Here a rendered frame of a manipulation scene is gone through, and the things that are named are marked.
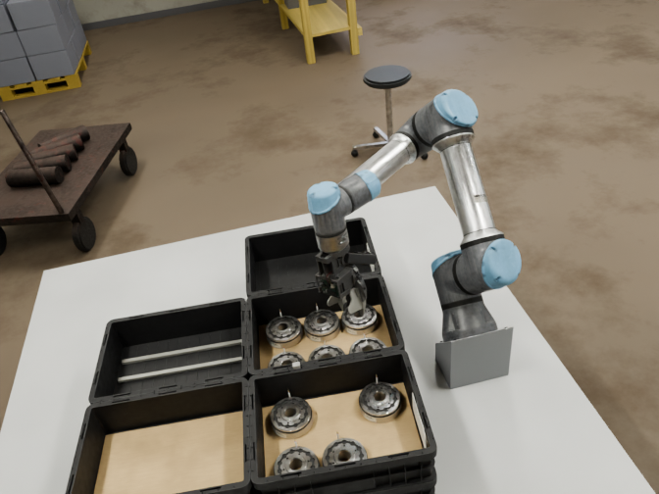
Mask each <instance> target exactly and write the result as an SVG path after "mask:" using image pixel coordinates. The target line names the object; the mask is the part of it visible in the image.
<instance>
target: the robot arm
mask: <svg viewBox="0 0 659 494"><path fill-rule="evenodd" d="M478 115H479V114H478V109H477V107H476V105H475V103H474V101H473V100H472V99H471V98H470V97H469V96H468V95H466V94H465V93H464V92H462V91H460V90H456V89H448V90H445V91H444V92H442V93H441V94H438V95H436V96H435V97H434V99H432V100H431V101H430V102H429V103H428V104H427V105H426V106H424V107H423V108H422V109H420V110H419V111H417V112H416V113H415V114H414V115H413V116H412V117H411V118H410V119H409V120H408V121H407V122H406V123H405V124H404V125H402V126H401V127H400V128H399V129H398V130H397V131H396V132H395V133H394V134H393V135H391V136H390V138H389V139H388V143H387V144H386V145H385V146H384V147H382V148H381V149H380V150H379V151H378V152H377V153H376V154H375V155H373V156H372V157H371V158H370V159H368V160H367V161H366V162H365V163H364V164H362V165H361V166H360V167H359V168H357V169H356V170H355V171H354V172H352V173H351V174H350V175H348V176H347V177H346V178H345V179H344V180H342V181H341V182H340V183H339V184H336V183H334V182H331V181H324V182H321V183H317V184H314V185H313V186H311V187H310V188H309V190H308V192H307V198H308V199H307V200H308V208H309V211H310V213H311V218H312V222H313V226H314V229H315V235H316V239H317V243H318V247H319V249H320V253H319V254H318V255H316V256H315V257H316V261H317V265H318V269H319V272H318V273H316V274H315V278H316V281H317V285H318V289H319V292H322V291H323V293H325V294H328V295H330V297H329V299H328V306H331V305H333V304H336V303H338V304H339V306H340V308H341V310H342V311H343V312H344V311H345V308H346V305H347V301H346V295H347V294H349V296H350V299H351V301H350V304H349V306H348V312H349V314H353V313H355V312H357V311H358V312H359V315H360V317H362V316H364V313H365V309H366V299H367V287H366V284H365V282H364V280H363V278H362V275H361V274H360V273H359V270H358V269H357V267H356V266H355V265H354V264H361V265H363V266H366V265H374V264H375V263H376V261H377V255H374V254H371V253H370V252H368V251H362V252H350V251H349V250H350V246H349V238H348V233H347V228H346V222H345V217H346V216H348V215H350V214H352V213H353V212H355V211H356V210H358V209H359V208H361V207H363V206H364V205H366V204H367V203H369V202H372V201H373V200H374V199H375V198H376V197H377V196H379V195H380V185H381V184H383V183H384V182H385V181H386V180H387V179H388V178H390V177H391V176H392V175H393V174H394V173H396V172H397V171H398V170H399V169H400V168H401V167H403V166H404V165H405V164H411V163H413V162H414V161H415V160H416V159H418V158H419V157H421V156H423V155H424V154H426V153H428V152H429V151H431V150H434V151H436V152H438V153H439V154H440V157H441V161H442V163H443V167H444V170H445V174H446V177H447V181H448V185H449V188H450V192H451V195H452V199H453V202H454V206H455V210H456V213H457V217H458V220H459V224H460V226H461V230H462V234H463V240H462V242H461V243H460V249H459V250H455V251H452V252H449V253H447V254H444V255H442V256H440V257H438V258H436V259H435V260H433V262H432V263H431V272H432V278H433V280H434V284H435V288H436V291H437V295H438V299H439V303H440V306H441V310H442V339H443V342H447V341H453V339H456V340H457V339H462V338H467V337H471V336H475V335H479V334H484V333H488V332H491V331H494V330H497V329H498V327H497V324H496V321H495V320H494V318H493V316H492V315H491V313H490V312H489V310H488V309H487V307H486V306H485V304H484V302H483V298H482V293H484V292H487V291H490V290H494V289H500V288H503V287H504V286H506V285H509V284H511V283H513V282H514V281H515V280H516V279H517V277H518V275H519V273H520V271H521V266H522V261H521V255H520V252H519V250H518V248H517V247H516V246H514V243H513V242H511V241H510V240H507V239H505V237H504V234H503V232H501V231H499V230H497V229H496V228H495V224H494V221H493V218H492V214H491V211H490V208H489V205H488V201H487V198H486V194H485V191H484V188H483V184H482V178H481V175H480V171H479V168H478V165H477V161H476V158H475V154H474V151H473V147H472V141H473V140H474V138H475V134H474V130H473V127H472V125H474V124H475V123H476V121H477V118H478ZM318 279H320V282H321V285H322V286H321V287H320V285H319V282H318ZM353 285H354V288H352V287H353Z"/></svg>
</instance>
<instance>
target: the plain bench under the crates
mask: <svg viewBox="0 0 659 494"><path fill-rule="evenodd" d="M355 218H364V219H365V220H366V223H367V226H368V229H369V233H370V235H371V238H372V241H373V244H374V247H375V250H376V254H377V257H378V260H379V263H380V268H381V275H382V276H383V278H384V281H385V284H386V287H387V290H388V294H389V297H390V300H391V303H392V306H393V309H394V312H395V315H396V318H397V321H398V324H399V327H400V330H401V333H402V337H403V340H404V343H405V351H406V352H407V353H408V356H409V359H410V362H411V365H412V368H413V371H414V374H415V377H416V380H417V383H418V386H419V389H420V392H421V395H422V399H423V402H424V405H425V408H426V411H427V414H428V418H429V421H430V424H431V429H432V432H433V435H434V439H435V442H436V446H437V453H436V456H435V458H434V460H435V464H434V466H435V470H436V474H437V483H436V485H435V492H434V493H435V494H655V492H654V491H653V489H652V488H651V487H650V485H649V484H648V482H647V481H646V480H645V478H644V477H643V475H642V474H641V473H640V471H639V470H638V468H637V467H636V466H635V464H634V462H633V461H632V460H631V458H630V457H629V456H628V454H627V453H626V451H625V450H624V449H623V447H622V446H621V444H620V443H619V442H618V440H617V439H616V437H615V436H614V435H613V433H612V432H611V430H610V429H609V428H608V426H607V425H606V423H605V422H604V421H603V419H602V418H601V417H600V415H599V414H598V413H597V412H596V411H595V409H594V408H593V406H592V405H591V404H590V402H589V401H588V399H587V398H586V397H585V395H584V394H583V392H582V391H581V389H580V388H579V386H578V385H577V384H576V382H575V381H574V379H573V378H572V377H571V375H570V374H569V373H568V371H567V370H566V368H565V367H564V366H563V364H562V363H561V361H560V360H559V359H558V357H557V356H556V354H555V353H554V352H553V350H552V349H551V347H550V346H549V345H548V343H547V342H546V340H545V339H544V338H543V336H542V335H541V333H540V332H539V331H538V329H537V328H536V327H535V325H534V324H533V322H532V321H531V319H530V318H529V316H528V315H527V314H526V312H525V311H524V309H523V308H522V307H521V305H520V304H519V302H518V301H517V300H516V298H515V297H514V295H513V294H512V293H511V291H510V290H509V288H508V287H507V286H504V287H503V288H500V289H494V290H490V291H487V292H484V293H482V298H483V302H484V304H485V306H486V307H487V309H488V310H489V312H490V313H491V315H492V316H493V318H494V320H495V321H496V324H497V327H498V328H504V327H512V326H514V329H513V339H512V348H511V357H510V367H509V375H505V376H501V377H497V378H494V379H490V380H486V381H482V382H478V383H474V384H470V385H466V386H462V387H458V388H454V389H450V388H449V386H448V384H447V382H446V380H445V378H444V376H443V374H442V372H441V370H440V368H439V366H438V363H437V361H436V359H435V343H438V342H440V341H442V340H443V339H442V310H441V306H440V303H439V299H438V295H437V291H436V288H435V284H434V280H433V278H432V272H431V263H432V262H433V260H435V259H436V258H438V257H440V256H442V255H444V254H447V253H449V252H452V251H455V250H459V249H460V243H461V242H462V240H463V234H462V230H461V226H460V224H459V220H458V218H457V217H456V215H455V214H454V212H453V211H452V210H451V208H450V207H449V205H448V204H447V203H446V201H445V200H444V198H443V197H442V196H441V194H440V193H439V192H438V190H437V189H436V187H435V186H433V187H428V188H423V189H419V190H414V191H409V192H405V193H400V194H396V195H391V196H386V197H382V198H378V199H374V200H373V201H372V202H369V203H367V204H366V205H364V206H363V207H361V208H359V209H358V210H356V211H355V212H353V213H352V214H350V215H348V216H346V217H345V219H346V220H349V219H355ZM308 225H313V222H312V218H311V213H310V214H305V215H301V216H296V217H292V218H287V219H282V220H278V221H273V222H265V223H260V224H256V225H251V226H247V227H243V228H238V229H234V230H229V231H224V232H220V233H215V234H211V235H206V236H201V237H197V238H192V239H187V240H183V241H179V242H175V243H170V244H165V245H161V246H156V247H152V248H147V249H142V250H138V251H133V252H128V253H124V254H120V255H116V256H111V257H106V258H102V259H97V260H93V261H88V262H83V263H79V264H74V265H69V266H65V267H60V268H56V269H52V270H47V271H44V272H43V276H42V279H41V282H40V286H39V290H38V294H37V297H36V301H35V305H34V308H33V312H32V316H31V320H30V323H29V327H28V331H27V334H26V338H25V345H24V348H23V351H22V355H21V358H20V362H19V366H18V370H17V373H16V377H15V381H14V385H13V388H12V392H11V396H10V399H9V403H8V407H7V411H6V414H5V417H4V421H3V424H2V428H1V432H0V494H65V493H66V489H67V485H68V481H69V477H70V472H71V468H72V464H73V460H74V456H75V452H76V445H77V442H78V438H79V433H80V429H81V425H82V421H83V417H84V413H85V410H86V408H87V407H88V406H89V405H90V403H89V401H88V396H89V392H90V388H91V384H92V380H93V376H94V373H95V369H96V365H97V361H98V356H99V352H100V348H101V344H102V340H103V336H104V332H105V328H106V324H107V322H108V321H110V320H113V319H119V318H125V317H131V316H137V315H143V314H149V313H155V312H160V311H166V310H171V309H177V308H183V307H189V306H195V305H201V304H206V303H212V302H218V301H224V300H229V299H235V298H244V299H245V300H247V295H246V279H245V241H244V240H245V238H246V237H247V236H249V235H255V234H261V233H267V232H273V231H279V230H285V229H291V228H296V227H302V226H308Z"/></svg>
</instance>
